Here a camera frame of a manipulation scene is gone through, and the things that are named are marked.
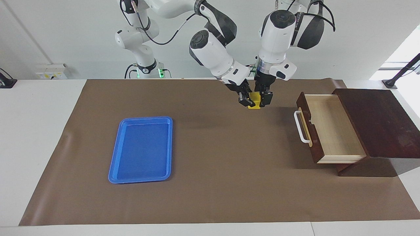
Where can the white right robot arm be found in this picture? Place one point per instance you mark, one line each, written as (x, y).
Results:
(213, 55)

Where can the black slanted stand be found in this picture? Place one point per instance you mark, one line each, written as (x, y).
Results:
(390, 83)

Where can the dark brown wooden cabinet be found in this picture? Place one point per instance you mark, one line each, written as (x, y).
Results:
(377, 124)

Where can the black clamp base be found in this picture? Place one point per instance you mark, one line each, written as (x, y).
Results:
(7, 82)

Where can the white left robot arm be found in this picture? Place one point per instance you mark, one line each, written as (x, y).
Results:
(279, 39)

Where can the brown table mat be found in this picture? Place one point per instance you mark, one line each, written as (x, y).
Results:
(229, 183)

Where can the white wall socket box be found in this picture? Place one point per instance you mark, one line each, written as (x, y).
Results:
(52, 70)

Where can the wooden drawer dark front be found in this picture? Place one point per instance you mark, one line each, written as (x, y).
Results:
(338, 131)

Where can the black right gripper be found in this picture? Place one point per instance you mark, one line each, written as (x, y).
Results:
(239, 88)

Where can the yellow cube block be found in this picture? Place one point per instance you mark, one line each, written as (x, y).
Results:
(256, 104)

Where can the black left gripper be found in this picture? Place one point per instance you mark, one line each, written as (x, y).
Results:
(263, 83)

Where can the blue plastic tray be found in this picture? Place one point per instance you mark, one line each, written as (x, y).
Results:
(141, 150)

